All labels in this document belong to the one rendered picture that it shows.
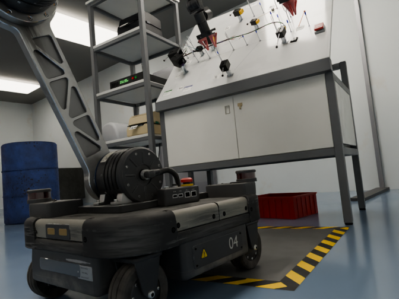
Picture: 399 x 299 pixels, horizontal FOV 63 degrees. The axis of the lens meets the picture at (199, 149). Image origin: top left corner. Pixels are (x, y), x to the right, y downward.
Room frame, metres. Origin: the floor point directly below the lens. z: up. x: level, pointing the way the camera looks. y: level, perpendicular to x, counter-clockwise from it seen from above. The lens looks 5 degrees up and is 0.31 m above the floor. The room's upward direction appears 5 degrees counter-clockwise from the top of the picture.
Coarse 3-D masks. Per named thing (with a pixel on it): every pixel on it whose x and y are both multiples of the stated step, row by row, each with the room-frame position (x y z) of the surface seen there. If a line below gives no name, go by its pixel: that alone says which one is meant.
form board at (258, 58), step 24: (264, 0) 2.44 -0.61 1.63; (312, 0) 2.09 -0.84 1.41; (216, 24) 2.61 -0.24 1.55; (240, 24) 2.39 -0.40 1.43; (264, 24) 2.20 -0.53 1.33; (312, 24) 1.91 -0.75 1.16; (192, 48) 2.55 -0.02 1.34; (240, 48) 2.16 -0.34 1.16; (264, 48) 2.01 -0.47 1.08; (288, 48) 1.88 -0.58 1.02; (312, 48) 1.77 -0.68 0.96; (192, 72) 2.29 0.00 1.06; (216, 72) 2.12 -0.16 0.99; (240, 72) 1.98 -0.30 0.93; (264, 72) 1.85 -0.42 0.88; (168, 96) 2.25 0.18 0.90
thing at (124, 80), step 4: (140, 72) 2.36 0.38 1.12; (128, 76) 2.43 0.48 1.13; (132, 76) 2.40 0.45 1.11; (136, 76) 2.38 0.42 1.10; (140, 76) 2.36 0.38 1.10; (152, 76) 2.44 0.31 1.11; (156, 76) 2.48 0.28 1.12; (116, 80) 2.50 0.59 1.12; (120, 80) 2.48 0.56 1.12; (124, 80) 2.45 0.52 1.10; (128, 80) 2.43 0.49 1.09; (132, 80) 2.41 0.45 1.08; (136, 80) 2.39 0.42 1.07; (152, 80) 2.44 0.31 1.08; (156, 80) 2.48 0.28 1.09; (160, 80) 2.52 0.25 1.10; (164, 80) 2.57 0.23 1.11; (112, 84) 2.52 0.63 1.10; (116, 84) 2.50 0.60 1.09; (120, 84) 2.48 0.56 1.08; (124, 84) 2.45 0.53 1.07; (164, 84) 2.56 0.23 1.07; (112, 88) 2.53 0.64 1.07
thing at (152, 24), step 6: (144, 12) 2.45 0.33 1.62; (126, 18) 2.48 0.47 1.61; (132, 18) 2.43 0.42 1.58; (150, 18) 2.51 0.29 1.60; (156, 18) 2.57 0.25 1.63; (120, 24) 2.50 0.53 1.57; (126, 24) 2.43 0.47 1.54; (132, 24) 2.40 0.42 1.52; (138, 24) 2.38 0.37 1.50; (150, 24) 2.51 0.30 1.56; (156, 24) 2.57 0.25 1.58; (120, 30) 2.47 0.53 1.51; (126, 30) 2.44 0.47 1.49; (150, 30) 2.49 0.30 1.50; (156, 30) 2.56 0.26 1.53; (162, 36) 2.62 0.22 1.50
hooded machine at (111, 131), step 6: (108, 126) 5.33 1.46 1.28; (114, 126) 5.26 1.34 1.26; (120, 126) 5.33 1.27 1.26; (126, 126) 5.46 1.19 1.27; (102, 132) 5.42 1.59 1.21; (108, 132) 5.33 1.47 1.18; (114, 132) 5.24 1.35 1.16; (120, 132) 5.27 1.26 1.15; (126, 132) 5.39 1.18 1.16; (108, 138) 5.34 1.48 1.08; (114, 138) 5.25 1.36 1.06; (120, 138) 5.24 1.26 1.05; (114, 150) 5.21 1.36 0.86
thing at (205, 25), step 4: (204, 24) 1.75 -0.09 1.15; (200, 28) 1.76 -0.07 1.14; (204, 28) 1.76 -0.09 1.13; (208, 28) 1.77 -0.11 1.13; (212, 28) 1.78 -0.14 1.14; (200, 32) 1.78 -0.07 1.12; (204, 32) 1.76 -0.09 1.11; (208, 32) 1.75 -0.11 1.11; (196, 36) 1.80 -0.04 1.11; (200, 36) 1.79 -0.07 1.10
